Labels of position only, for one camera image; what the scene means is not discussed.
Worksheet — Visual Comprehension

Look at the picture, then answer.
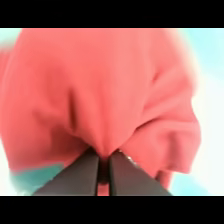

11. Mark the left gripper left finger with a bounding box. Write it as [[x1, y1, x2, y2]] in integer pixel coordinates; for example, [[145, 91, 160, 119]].
[[32, 148, 101, 197]]

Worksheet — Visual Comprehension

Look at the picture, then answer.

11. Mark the red T-shirt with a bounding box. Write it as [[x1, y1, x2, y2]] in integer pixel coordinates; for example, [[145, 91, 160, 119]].
[[0, 27, 203, 197]]

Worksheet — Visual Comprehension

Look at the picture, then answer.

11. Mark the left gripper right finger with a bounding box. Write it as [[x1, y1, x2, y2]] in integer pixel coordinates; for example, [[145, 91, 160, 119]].
[[108, 149, 173, 197]]

